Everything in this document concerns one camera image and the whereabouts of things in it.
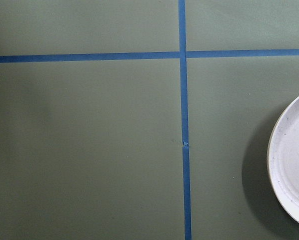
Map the pink speckled plate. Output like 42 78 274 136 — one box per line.
267 96 299 223

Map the long blue tape strip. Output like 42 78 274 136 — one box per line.
178 0 192 240

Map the crossing blue tape strip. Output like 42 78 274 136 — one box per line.
0 49 299 64

